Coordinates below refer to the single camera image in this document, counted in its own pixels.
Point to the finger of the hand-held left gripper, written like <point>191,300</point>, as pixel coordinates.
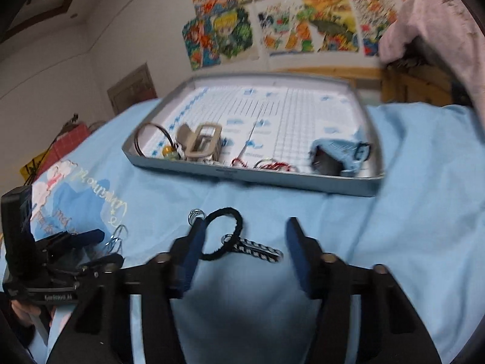
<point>81,237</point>
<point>100,262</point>

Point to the wooden bed frame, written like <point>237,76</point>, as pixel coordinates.
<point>409,83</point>

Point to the black and white hair clip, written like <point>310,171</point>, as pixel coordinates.
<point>261,253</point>

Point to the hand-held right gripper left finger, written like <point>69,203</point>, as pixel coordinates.
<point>193,258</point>

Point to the grey shallow tray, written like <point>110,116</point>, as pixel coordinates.
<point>272,121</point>

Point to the brown wall hatch door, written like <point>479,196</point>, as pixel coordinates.
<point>132,89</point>

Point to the light blue printed bed sheet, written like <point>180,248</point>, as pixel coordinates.
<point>398,235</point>

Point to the beige hair clip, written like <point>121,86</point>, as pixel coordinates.
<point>202,142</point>

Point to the pink floral blanket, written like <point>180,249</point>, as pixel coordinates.
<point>435,26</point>

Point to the cluster of wall drawings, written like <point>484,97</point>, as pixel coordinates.
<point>288,15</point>

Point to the black thin stand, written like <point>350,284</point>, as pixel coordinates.
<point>62,129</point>

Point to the light blue wristwatch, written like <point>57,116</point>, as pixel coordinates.
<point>337,155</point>

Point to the red plaid cloth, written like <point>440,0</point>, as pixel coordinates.
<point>70,142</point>

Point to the yellow bag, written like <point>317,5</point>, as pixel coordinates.
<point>38,167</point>

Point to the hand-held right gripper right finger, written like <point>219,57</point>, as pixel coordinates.
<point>301,258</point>

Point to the person's left hand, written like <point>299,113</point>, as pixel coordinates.
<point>24,311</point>

